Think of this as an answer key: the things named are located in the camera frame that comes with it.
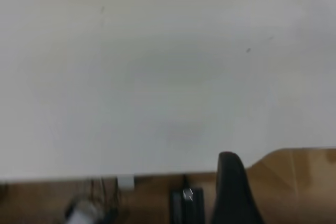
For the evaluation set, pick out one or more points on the white table edge bracket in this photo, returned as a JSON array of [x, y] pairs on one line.
[[126, 182]]

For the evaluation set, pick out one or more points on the black box with screw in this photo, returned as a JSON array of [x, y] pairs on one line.
[[187, 208]]

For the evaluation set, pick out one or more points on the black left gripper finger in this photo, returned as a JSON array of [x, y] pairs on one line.
[[233, 195]]

